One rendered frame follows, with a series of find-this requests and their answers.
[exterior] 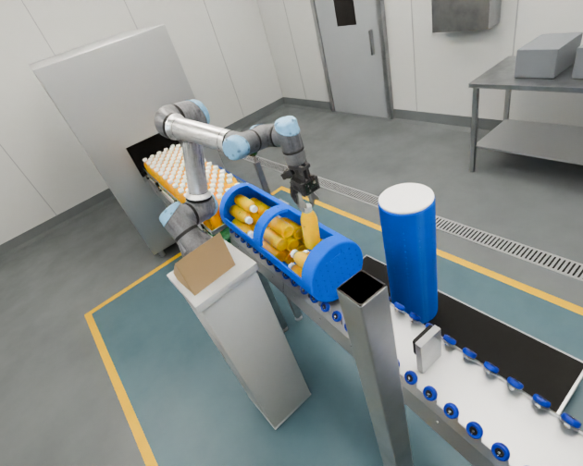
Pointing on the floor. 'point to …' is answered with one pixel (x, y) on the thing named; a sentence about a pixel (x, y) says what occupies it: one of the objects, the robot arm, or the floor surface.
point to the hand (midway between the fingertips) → (306, 205)
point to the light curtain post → (377, 362)
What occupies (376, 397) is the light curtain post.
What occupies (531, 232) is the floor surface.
